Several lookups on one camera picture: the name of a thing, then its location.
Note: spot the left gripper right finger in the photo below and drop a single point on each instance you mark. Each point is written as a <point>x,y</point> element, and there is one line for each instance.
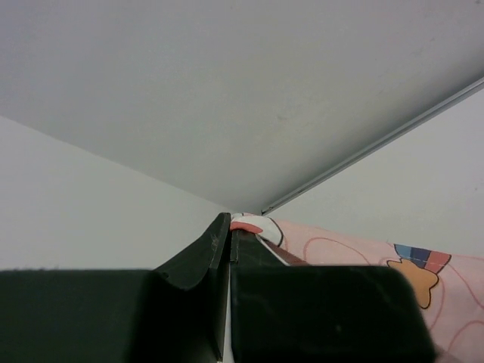
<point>309,313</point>

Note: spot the back aluminium frame rail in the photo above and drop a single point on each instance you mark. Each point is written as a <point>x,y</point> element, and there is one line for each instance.
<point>413,123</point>

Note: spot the pink cartoon pillowcase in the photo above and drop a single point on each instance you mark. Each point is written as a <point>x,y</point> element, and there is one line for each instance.
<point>448,288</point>

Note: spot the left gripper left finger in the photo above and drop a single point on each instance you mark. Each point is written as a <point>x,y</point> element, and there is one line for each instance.
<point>173,313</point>

